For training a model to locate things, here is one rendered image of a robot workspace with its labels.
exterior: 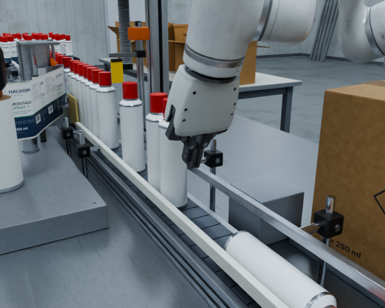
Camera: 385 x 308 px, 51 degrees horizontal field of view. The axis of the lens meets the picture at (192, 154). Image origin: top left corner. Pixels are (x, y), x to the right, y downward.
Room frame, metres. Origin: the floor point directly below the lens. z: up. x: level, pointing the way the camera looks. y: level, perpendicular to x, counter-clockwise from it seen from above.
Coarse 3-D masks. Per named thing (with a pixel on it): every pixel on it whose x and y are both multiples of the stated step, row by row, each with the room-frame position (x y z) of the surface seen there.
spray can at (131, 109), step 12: (132, 84) 0.87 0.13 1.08; (132, 96) 0.87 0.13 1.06; (120, 108) 0.86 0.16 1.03; (132, 108) 0.86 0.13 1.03; (120, 120) 0.87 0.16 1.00; (132, 120) 0.86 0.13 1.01; (132, 132) 0.85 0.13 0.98; (132, 144) 0.85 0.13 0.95; (132, 156) 0.85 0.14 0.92; (144, 156) 0.88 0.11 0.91; (132, 168) 0.85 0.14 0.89; (144, 168) 0.87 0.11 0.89
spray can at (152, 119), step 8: (152, 96) 0.74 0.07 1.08; (160, 96) 0.73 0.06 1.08; (152, 104) 0.74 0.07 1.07; (160, 104) 0.73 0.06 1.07; (152, 112) 0.74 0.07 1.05; (160, 112) 0.73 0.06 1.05; (152, 120) 0.73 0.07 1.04; (160, 120) 0.72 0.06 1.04; (152, 128) 0.73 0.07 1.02; (152, 136) 0.73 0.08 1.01; (152, 144) 0.73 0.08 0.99; (152, 152) 0.73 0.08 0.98; (152, 160) 0.73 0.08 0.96; (152, 168) 0.73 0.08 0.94; (152, 176) 0.73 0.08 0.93; (152, 184) 0.73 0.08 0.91
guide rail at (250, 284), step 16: (80, 128) 1.14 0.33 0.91; (96, 144) 1.00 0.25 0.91; (112, 160) 0.88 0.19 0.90; (128, 176) 0.79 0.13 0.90; (144, 192) 0.71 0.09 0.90; (160, 208) 0.65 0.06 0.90; (176, 208) 0.61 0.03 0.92; (176, 224) 0.59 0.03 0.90; (192, 224) 0.56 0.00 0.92; (192, 240) 0.54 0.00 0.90; (208, 240) 0.51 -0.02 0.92; (224, 256) 0.47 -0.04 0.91; (240, 272) 0.44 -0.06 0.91; (256, 288) 0.41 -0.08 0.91; (272, 304) 0.38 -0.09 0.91
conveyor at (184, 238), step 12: (120, 144) 1.08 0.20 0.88; (120, 156) 0.98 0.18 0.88; (192, 204) 0.70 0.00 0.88; (192, 216) 0.65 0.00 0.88; (204, 216) 0.65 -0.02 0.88; (204, 228) 0.61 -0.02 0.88; (216, 228) 0.61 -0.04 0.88; (216, 240) 0.57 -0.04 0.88; (204, 252) 0.54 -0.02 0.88; (216, 264) 0.50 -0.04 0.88; (228, 276) 0.48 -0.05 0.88; (240, 288) 0.45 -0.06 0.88; (252, 300) 0.43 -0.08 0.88
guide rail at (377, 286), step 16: (208, 176) 0.65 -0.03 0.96; (224, 192) 0.60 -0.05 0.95; (240, 192) 0.58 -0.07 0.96; (256, 208) 0.53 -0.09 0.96; (272, 224) 0.50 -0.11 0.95; (288, 224) 0.47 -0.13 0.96; (304, 240) 0.44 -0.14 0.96; (320, 256) 0.42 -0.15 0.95; (336, 256) 0.40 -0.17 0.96; (352, 272) 0.38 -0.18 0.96; (368, 272) 0.37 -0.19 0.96; (368, 288) 0.36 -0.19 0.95; (384, 288) 0.34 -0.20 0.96
